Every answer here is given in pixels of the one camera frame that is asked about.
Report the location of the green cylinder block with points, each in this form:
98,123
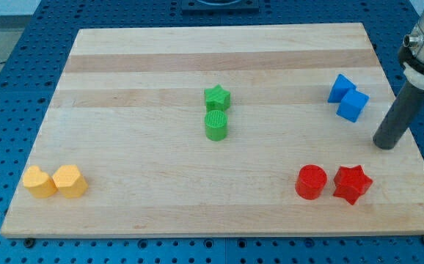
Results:
216,125

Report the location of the red star block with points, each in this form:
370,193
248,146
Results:
351,183

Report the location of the red cylinder block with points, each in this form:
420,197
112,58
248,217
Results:
310,182

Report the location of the blue cube block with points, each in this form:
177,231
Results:
352,104

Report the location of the green star block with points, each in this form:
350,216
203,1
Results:
217,98

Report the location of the yellow hexagon block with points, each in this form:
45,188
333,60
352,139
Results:
70,181

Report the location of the yellow heart block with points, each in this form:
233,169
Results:
38,183

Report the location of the blue triangle block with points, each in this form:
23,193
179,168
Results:
339,89

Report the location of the wooden board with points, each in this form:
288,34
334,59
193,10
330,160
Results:
129,111

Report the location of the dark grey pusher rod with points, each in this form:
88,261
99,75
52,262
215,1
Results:
397,120

